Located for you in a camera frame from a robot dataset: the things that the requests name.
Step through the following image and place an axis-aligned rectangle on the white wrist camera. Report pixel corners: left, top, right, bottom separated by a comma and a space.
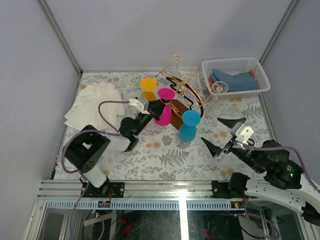
128, 97, 149, 114
230, 122, 254, 145

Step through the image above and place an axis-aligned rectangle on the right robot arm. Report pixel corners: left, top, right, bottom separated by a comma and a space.
201, 117, 320, 226

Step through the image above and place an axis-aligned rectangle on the aluminium mounting rail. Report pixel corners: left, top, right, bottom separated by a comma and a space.
36, 180, 228, 200

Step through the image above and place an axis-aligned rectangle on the yellow plastic goblet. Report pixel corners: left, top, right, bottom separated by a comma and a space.
140, 77, 157, 101

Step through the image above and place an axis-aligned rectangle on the pink plastic wine glass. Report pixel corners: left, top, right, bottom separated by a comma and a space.
154, 88, 175, 126

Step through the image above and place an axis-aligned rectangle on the gold wire wine glass rack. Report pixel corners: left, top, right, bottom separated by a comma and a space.
151, 55, 209, 118

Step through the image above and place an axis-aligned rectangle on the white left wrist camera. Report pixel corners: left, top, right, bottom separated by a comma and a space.
128, 97, 149, 114

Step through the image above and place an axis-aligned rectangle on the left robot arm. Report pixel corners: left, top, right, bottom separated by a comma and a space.
61, 97, 165, 199

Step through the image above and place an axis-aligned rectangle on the white cloth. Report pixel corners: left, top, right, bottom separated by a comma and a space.
64, 82, 125, 133

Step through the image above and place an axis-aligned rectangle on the blue plastic wine glass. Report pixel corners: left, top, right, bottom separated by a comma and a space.
178, 110, 201, 142

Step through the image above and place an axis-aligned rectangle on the ribbed clear wine glass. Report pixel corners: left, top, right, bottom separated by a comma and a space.
170, 53, 185, 79

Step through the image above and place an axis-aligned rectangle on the blue cloth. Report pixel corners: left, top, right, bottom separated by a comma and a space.
209, 68, 259, 91

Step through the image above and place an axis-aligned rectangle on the white plastic basket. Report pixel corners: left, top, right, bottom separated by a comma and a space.
201, 57, 271, 98

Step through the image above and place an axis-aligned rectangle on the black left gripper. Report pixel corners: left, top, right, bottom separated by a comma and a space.
133, 97, 166, 137

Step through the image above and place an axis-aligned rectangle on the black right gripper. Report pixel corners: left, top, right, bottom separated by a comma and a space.
199, 116, 264, 173

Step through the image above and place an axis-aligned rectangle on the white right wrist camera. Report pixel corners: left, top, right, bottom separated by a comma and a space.
230, 122, 254, 145

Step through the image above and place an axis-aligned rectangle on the slotted cable duct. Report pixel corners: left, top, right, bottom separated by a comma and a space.
47, 199, 243, 211

